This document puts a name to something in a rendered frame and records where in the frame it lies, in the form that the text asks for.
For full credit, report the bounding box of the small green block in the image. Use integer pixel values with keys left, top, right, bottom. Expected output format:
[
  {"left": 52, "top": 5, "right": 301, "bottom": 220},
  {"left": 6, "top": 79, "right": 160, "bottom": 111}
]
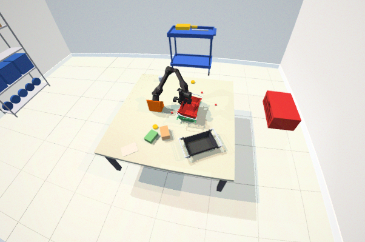
[{"left": 144, "top": 129, "right": 158, "bottom": 144}]

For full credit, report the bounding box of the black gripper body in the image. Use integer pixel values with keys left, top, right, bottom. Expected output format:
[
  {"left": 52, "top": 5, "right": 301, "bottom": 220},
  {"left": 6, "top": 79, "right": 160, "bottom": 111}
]
[{"left": 173, "top": 96, "right": 192, "bottom": 104}]

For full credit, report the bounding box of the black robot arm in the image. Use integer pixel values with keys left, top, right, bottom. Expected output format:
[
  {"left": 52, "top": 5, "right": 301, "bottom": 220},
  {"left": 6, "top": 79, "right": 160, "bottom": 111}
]
[{"left": 151, "top": 66, "right": 192, "bottom": 101}]

